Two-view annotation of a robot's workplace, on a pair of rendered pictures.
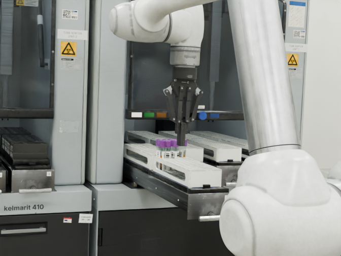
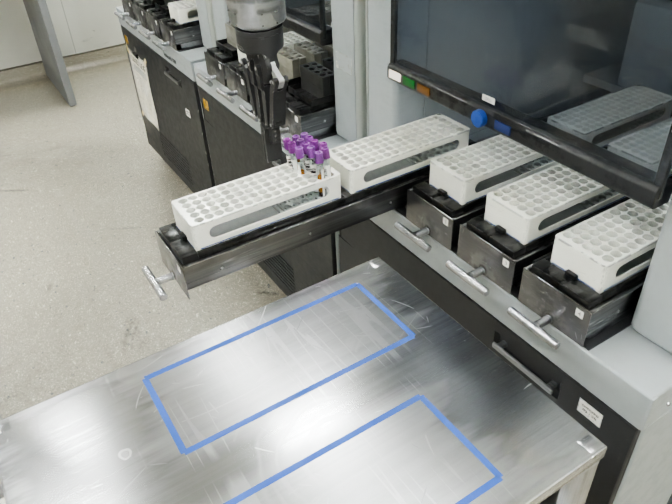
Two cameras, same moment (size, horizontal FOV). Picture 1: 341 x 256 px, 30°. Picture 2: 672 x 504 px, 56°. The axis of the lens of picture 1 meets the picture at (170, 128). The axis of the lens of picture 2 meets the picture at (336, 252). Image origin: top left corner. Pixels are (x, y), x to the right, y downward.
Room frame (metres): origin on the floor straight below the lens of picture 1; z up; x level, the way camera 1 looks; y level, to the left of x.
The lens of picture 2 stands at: (1.86, -1.05, 1.44)
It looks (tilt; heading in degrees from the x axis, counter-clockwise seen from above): 36 degrees down; 81
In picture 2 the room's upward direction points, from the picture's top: 3 degrees counter-clockwise
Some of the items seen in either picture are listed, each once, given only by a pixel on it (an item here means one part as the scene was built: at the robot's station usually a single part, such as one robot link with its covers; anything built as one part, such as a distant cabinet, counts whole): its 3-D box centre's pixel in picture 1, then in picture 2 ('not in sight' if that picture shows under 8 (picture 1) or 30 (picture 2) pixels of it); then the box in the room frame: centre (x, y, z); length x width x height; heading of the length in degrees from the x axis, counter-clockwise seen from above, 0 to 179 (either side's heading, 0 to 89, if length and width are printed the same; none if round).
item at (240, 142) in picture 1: (247, 151); (637, 234); (2.47, -0.30, 0.83); 0.30 x 0.10 x 0.06; 22
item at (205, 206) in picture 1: (168, 182); (324, 203); (2.00, 0.00, 0.78); 0.73 x 0.14 x 0.09; 22
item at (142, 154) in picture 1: (149, 157); (398, 153); (2.17, 0.07, 0.83); 0.30 x 0.10 x 0.06; 22
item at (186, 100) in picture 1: (186, 104); (269, 95); (1.92, -0.05, 1.03); 0.04 x 0.01 x 0.11; 22
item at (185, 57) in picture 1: (184, 57); (256, 5); (1.91, -0.03, 1.18); 0.09 x 0.09 x 0.06
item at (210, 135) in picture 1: (212, 141); not in sight; (2.77, -0.19, 0.83); 0.30 x 0.10 x 0.06; 22
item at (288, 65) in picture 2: not in sight; (285, 65); (2.01, 0.60, 0.85); 0.12 x 0.02 x 0.06; 113
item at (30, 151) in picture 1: (29, 152); (315, 82); (2.06, 0.46, 0.85); 0.12 x 0.02 x 0.06; 112
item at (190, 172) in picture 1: (184, 172); (259, 202); (1.88, -0.05, 0.83); 0.30 x 0.10 x 0.06; 22
